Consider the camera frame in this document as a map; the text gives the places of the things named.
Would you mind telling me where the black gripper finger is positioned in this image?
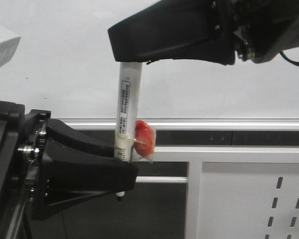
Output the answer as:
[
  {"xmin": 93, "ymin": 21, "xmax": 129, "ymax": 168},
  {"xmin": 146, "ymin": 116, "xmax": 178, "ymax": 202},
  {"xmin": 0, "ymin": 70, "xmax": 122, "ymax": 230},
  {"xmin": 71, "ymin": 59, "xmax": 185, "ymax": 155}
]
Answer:
[{"xmin": 108, "ymin": 0, "xmax": 235, "ymax": 65}]

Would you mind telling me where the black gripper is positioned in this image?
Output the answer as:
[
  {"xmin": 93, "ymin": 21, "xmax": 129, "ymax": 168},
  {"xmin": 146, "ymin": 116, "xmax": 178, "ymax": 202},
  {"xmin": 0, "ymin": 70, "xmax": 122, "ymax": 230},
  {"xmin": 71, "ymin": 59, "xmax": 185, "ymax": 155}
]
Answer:
[
  {"xmin": 210, "ymin": 0, "xmax": 299, "ymax": 64},
  {"xmin": 0, "ymin": 101, "xmax": 138, "ymax": 239}
]

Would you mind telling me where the white whiteboard marker pen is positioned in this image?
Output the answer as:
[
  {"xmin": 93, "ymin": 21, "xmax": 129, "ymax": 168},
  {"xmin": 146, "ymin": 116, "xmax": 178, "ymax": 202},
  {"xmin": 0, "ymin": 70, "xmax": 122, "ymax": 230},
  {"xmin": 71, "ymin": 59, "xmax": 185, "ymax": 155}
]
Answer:
[{"xmin": 114, "ymin": 62, "xmax": 143, "ymax": 201}]

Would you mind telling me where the red round magnet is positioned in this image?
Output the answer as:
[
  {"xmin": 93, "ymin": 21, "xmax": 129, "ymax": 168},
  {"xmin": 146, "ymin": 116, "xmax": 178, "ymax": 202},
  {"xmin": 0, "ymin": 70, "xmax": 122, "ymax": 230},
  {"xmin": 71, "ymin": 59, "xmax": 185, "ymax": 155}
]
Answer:
[{"xmin": 134, "ymin": 119, "xmax": 156, "ymax": 163}]

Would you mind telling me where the large white whiteboard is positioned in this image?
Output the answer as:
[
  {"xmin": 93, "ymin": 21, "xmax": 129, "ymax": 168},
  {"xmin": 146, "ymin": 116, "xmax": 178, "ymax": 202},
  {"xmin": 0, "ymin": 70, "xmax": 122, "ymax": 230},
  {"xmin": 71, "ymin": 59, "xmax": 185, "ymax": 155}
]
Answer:
[{"xmin": 0, "ymin": 0, "xmax": 299, "ymax": 118}]

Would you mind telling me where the white metal whiteboard stand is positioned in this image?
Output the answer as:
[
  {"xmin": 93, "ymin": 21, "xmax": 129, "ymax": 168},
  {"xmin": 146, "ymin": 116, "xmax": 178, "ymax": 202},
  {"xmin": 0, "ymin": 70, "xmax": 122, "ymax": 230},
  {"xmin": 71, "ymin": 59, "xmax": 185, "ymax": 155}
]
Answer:
[{"xmin": 137, "ymin": 146, "xmax": 299, "ymax": 239}]

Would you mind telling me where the white perforated metal panel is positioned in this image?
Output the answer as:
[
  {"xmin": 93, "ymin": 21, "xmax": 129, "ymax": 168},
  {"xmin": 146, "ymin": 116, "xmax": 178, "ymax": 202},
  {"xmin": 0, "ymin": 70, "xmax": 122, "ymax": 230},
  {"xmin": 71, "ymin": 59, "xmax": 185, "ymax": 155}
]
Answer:
[{"xmin": 197, "ymin": 163, "xmax": 299, "ymax": 239}]

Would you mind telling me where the black cable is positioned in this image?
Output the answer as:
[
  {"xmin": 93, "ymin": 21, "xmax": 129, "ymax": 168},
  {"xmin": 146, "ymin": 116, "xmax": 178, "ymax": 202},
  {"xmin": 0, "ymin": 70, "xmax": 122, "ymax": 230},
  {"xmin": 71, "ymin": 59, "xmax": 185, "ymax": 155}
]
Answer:
[{"xmin": 279, "ymin": 49, "xmax": 299, "ymax": 68}]

